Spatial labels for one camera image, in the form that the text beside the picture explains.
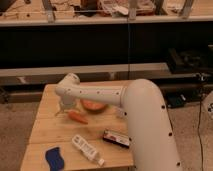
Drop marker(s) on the orange chili pepper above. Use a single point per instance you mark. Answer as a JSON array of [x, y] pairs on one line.
[[77, 117]]

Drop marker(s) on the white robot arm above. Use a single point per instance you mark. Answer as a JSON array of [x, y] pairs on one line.
[[151, 137]]

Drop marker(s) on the clear plastic measuring cup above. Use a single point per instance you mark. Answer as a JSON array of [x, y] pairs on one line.
[[120, 113]]

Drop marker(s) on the wooden folding table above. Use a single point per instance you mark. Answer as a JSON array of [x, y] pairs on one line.
[[50, 130]]

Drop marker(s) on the orange ceramic bowl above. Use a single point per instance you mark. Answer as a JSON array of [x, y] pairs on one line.
[[92, 105]]

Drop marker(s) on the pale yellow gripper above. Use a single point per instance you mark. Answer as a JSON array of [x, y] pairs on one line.
[[67, 107]]

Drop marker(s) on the dark rectangular snack box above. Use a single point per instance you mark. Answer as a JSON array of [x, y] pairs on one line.
[[116, 138]]

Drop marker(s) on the long metal shelf rack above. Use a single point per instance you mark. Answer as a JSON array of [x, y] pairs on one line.
[[43, 40]]

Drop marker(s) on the blue sponge cloth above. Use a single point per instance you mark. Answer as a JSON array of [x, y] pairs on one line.
[[54, 159]]

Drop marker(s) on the white plastic bottle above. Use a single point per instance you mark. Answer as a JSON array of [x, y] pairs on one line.
[[89, 151]]

